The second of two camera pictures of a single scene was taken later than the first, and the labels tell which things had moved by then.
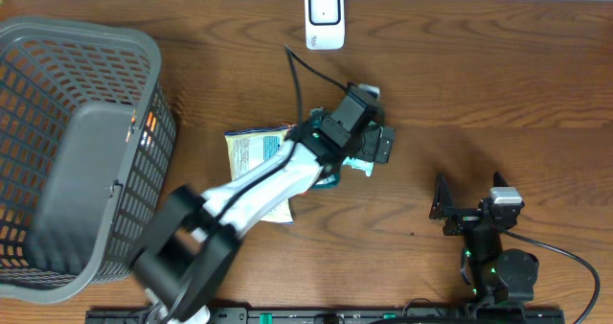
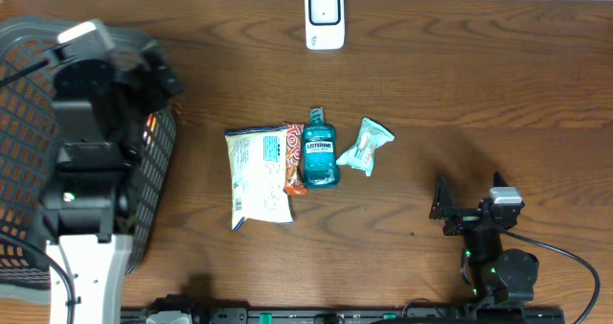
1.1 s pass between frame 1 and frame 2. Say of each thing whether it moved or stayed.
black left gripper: moved
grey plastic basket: stayed
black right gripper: stayed
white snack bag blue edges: stayed
